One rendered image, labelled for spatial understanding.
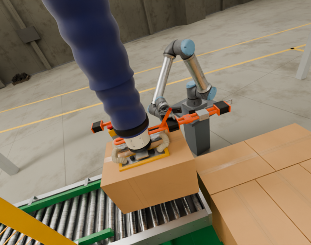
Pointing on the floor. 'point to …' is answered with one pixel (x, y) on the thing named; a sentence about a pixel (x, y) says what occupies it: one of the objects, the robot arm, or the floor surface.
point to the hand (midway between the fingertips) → (175, 122)
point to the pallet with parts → (20, 78)
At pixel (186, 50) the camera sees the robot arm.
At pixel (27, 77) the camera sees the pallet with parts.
